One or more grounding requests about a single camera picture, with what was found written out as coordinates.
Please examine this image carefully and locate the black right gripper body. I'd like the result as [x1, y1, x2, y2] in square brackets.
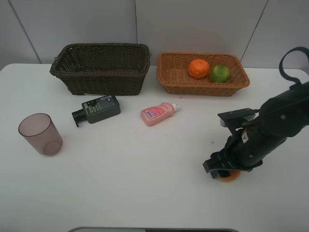
[223, 124, 287, 172]

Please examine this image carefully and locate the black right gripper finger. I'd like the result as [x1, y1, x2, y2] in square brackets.
[203, 151, 236, 179]
[218, 108, 256, 135]

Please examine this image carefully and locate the green papaya fruit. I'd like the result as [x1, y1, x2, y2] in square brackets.
[211, 64, 230, 83]

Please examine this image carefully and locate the orange tangerine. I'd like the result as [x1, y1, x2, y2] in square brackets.
[188, 59, 210, 79]

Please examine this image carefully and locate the pink lotion bottle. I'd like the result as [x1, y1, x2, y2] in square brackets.
[140, 102, 180, 126]

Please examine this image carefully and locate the translucent purple plastic cup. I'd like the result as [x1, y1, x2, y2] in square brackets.
[18, 113, 63, 156]

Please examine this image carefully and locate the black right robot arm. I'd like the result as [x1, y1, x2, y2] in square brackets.
[203, 83, 309, 179]

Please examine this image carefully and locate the orange wicker basket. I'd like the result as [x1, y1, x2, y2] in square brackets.
[157, 52, 250, 97]

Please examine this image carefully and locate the dark green pump bottle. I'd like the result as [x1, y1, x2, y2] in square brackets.
[72, 95, 121, 127]

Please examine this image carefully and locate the dark brown wicker basket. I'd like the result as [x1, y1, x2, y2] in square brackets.
[50, 43, 151, 96]

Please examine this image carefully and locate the black looped cable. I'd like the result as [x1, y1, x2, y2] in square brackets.
[279, 47, 309, 85]

